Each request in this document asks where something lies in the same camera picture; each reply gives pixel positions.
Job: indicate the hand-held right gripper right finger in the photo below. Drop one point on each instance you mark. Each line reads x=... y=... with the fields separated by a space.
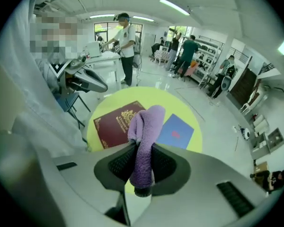
x=203 y=193

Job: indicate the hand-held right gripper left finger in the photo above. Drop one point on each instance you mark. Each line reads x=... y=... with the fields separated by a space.
x=80 y=188

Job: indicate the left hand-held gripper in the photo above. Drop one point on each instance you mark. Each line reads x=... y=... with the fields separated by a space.
x=66 y=86

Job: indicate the dark red book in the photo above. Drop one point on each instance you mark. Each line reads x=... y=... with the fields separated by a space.
x=111 y=129

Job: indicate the purple cloth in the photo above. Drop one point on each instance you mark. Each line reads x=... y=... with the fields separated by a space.
x=145 y=145

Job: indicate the person's left forearm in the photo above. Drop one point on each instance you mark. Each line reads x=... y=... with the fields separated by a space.
x=47 y=79

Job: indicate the blue chair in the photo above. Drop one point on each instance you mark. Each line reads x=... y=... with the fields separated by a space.
x=69 y=100

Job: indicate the white table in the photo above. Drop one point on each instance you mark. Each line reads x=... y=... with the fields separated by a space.
x=101 y=61

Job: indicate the white box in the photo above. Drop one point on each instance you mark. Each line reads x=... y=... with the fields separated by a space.
x=94 y=49

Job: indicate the person's head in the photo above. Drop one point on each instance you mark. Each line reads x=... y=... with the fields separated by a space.
x=52 y=37

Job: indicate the cardboard box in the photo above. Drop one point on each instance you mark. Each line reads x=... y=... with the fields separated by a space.
x=260 y=169

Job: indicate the person's grey jacket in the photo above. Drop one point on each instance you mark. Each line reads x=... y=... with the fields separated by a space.
x=26 y=98

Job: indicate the blue booklet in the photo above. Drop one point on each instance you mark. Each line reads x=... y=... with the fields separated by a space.
x=177 y=131

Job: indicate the round table with yellow-green cloth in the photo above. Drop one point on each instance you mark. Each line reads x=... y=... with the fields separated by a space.
x=156 y=98

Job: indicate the white round device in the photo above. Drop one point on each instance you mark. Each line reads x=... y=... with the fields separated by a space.
x=246 y=133

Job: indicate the patterned chair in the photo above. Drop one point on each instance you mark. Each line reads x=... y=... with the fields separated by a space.
x=161 y=55

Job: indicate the grey cabinet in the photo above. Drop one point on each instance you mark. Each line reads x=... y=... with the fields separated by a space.
x=272 y=142

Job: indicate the white chair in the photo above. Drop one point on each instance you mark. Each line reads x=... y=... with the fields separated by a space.
x=253 y=104

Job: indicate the dark wooden boards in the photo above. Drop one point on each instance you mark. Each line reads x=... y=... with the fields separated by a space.
x=243 y=84

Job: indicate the white shelving rack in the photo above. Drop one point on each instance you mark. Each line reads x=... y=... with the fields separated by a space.
x=210 y=55

